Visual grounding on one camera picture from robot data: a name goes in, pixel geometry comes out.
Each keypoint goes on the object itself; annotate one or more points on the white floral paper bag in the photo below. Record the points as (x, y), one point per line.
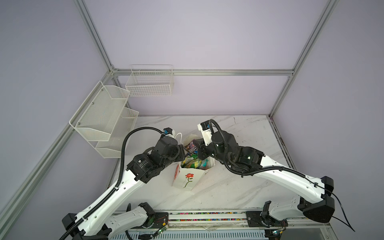
(187, 179)

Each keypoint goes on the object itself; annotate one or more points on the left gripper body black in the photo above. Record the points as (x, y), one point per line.
(178, 156)

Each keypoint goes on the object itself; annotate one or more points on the white wire basket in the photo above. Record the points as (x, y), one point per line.
(151, 80)

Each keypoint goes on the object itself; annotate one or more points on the white mesh shelf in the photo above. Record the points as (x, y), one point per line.
(126, 123)
(97, 121)

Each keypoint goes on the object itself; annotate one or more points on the upper white mesh shelf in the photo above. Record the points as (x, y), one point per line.
(97, 121)

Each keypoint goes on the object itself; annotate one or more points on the yellow-green snack packet back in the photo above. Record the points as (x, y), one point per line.
(191, 163)

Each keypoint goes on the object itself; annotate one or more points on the teal snack packet top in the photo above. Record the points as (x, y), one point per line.
(204, 164)

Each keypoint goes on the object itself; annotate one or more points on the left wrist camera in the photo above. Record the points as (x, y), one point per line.
(169, 131)

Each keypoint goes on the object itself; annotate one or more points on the lower white mesh shelf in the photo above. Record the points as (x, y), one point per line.
(126, 123)

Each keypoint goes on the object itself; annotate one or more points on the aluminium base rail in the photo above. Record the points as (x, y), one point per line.
(226, 225)

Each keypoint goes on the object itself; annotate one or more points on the brown purple candy bar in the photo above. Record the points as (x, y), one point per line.
(191, 150)

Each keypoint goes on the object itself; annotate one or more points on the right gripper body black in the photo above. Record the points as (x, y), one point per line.
(206, 150)

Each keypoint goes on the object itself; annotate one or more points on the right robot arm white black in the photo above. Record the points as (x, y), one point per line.
(313, 198)

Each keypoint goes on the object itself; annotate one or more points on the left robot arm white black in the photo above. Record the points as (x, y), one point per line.
(98, 221)

